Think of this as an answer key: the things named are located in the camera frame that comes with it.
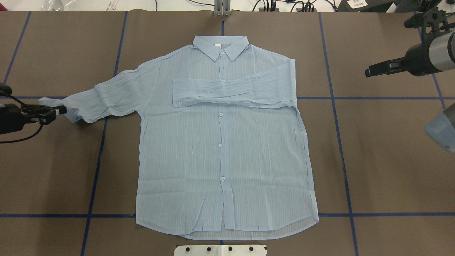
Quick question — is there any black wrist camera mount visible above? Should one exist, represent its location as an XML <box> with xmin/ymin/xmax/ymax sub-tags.
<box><xmin>403</xmin><ymin>8</ymin><xmax>455</xmax><ymax>36</ymax></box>

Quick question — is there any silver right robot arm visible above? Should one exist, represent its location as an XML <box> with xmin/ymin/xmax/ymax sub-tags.
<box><xmin>364</xmin><ymin>32</ymin><xmax>455</xmax><ymax>153</ymax></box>

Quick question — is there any light blue button shirt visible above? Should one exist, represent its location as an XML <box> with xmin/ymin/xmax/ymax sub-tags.
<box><xmin>39</xmin><ymin>36</ymin><xmax>320</xmax><ymax>240</ymax></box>

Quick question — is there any white camera pole base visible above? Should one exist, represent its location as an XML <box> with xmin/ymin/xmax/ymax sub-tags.
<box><xmin>173</xmin><ymin>244</ymin><xmax>268</xmax><ymax>256</ymax></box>

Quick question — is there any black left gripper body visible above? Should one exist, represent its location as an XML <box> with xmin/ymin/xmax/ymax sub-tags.
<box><xmin>0</xmin><ymin>104</ymin><xmax>27</xmax><ymax>134</ymax></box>

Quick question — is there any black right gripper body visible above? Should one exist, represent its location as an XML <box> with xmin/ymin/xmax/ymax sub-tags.
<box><xmin>403</xmin><ymin>44</ymin><xmax>432</xmax><ymax>76</ymax></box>

